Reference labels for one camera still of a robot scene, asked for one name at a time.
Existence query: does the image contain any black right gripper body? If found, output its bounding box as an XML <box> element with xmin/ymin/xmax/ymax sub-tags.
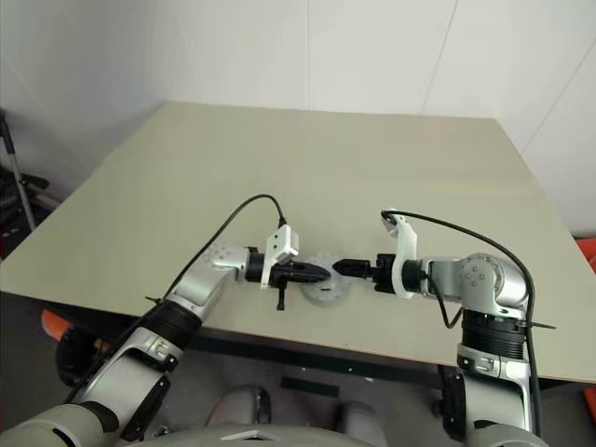
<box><xmin>370</xmin><ymin>253</ymin><xmax>398</xmax><ymax>294</ymax></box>

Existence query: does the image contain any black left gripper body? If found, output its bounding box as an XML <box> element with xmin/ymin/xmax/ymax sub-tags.
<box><xmin>268</xmin><ymin>262</ymin><xmax>292</xmax><ymax>312</ymax></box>

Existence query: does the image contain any grey round motor lid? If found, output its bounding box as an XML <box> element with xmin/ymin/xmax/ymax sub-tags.
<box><xmin>300</xmin><ymin>252</ymin><xmax>350</xmax><ymax>305</ymax></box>

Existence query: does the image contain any grey rounded shape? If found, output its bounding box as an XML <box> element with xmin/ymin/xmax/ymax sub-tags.
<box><xmin>207</xmin><ymin>384</ymin><xmax>274</xmax><ymax>427</ymax></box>
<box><xmin>332</xmin><ymin>399</ymin><xmax>379</xmax><ymax>428</ymax></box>

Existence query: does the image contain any grey robot torso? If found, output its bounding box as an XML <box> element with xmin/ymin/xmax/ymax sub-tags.
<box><xmin>134</xmin><ymin>421</ymin><xmax>471</xmax><ymax>447</ymax></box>

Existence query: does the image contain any orange object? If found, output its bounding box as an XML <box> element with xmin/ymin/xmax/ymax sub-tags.
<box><xmin>574</xmin><ymin>236</ymin><xmax>596</xmax><ymax>277</ymax></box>
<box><xmin>40</xmin><ymin>309</ymin><xmax>75</xmax><ymax>344</ymax></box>
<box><xmin>579</xmin><ymin>379</ymin><xmax>596</xmax><ymax>418</ymax></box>

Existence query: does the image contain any black rounded object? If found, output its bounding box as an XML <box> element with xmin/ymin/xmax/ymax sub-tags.
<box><xmin>55</xmin><ymin>327</ymin><xmax>113</xmax><ymax>387</ymax></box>

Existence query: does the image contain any dark equipment pile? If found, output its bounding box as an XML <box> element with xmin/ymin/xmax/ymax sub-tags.
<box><xmin>0</xmin><ymin>171</ymin><xmax>61</xmax><ymax>262</ymax></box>

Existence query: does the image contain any silver stand pole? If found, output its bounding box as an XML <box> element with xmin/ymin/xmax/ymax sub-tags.
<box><xmin>0</xmin><ymin>111</ymin><xmax>37</xmax><ymax>234</ymax></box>

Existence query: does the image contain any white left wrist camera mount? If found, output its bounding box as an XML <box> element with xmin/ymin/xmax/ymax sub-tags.
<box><xmin>259</xmin><ymin>223</ymin><xmax>302</xmax><ymax>291</ymax></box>

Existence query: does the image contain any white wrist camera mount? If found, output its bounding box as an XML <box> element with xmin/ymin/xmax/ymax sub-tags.
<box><xmin>259</xmin><ymin>223</ymin><xmax>302</xmax><ymax>291</ymax></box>
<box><xmin>381</xmin><ymin>208</ymin><xmax>420</xmax><ymax>301</ymax></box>

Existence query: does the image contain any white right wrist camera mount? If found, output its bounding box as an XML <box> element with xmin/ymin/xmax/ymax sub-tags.
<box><xmin>381</xmin><ymin>208</ymin><xmax>420</xmax><ymax>301</ymax></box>

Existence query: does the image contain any dark table frame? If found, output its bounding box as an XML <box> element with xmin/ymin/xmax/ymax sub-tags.
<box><xmin>41</xmin><ymin>297</ymin><xmax>596</xmax><ymax>392</ymax></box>

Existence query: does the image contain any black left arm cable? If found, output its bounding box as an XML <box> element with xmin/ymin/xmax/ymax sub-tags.
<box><xmin>67</xmin><ymin>194</ymin><xmax>288</xmax><ymax>404</ymax></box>

